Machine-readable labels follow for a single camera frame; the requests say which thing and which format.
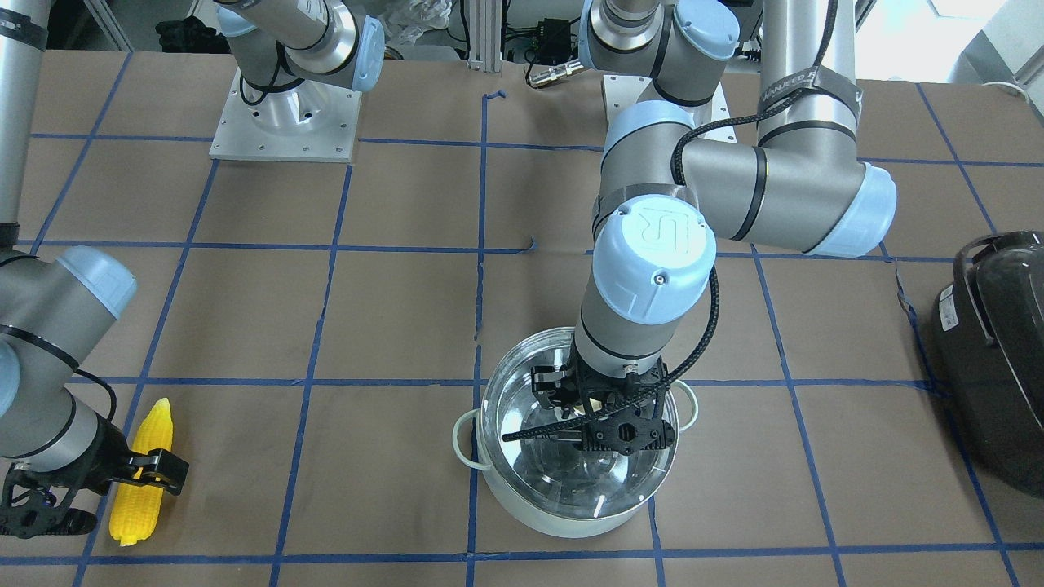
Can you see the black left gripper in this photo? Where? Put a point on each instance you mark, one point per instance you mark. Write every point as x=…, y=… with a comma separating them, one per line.
x=545, y=386

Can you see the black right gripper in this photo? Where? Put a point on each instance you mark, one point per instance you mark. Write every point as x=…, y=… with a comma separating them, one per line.
x=104, y=456

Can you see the glass pot lid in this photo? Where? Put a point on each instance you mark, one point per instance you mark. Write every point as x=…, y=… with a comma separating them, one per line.
x=579, y=448

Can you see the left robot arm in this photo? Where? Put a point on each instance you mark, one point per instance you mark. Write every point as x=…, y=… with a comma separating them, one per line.
x=672, y=182

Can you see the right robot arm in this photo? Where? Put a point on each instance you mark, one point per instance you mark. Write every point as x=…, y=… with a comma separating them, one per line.
x=54, y=314

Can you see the pale green electric pot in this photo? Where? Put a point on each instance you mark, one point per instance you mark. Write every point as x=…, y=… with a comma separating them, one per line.
x=571, y=489

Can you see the black rice cooker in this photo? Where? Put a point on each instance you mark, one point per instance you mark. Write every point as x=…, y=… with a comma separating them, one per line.
x=988, y=328

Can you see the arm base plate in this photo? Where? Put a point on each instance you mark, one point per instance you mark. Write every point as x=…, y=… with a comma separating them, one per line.
x=626, y=111
x=311, y=123

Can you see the aluminium frame post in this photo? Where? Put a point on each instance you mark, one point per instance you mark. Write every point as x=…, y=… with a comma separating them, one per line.
x=484, y=35

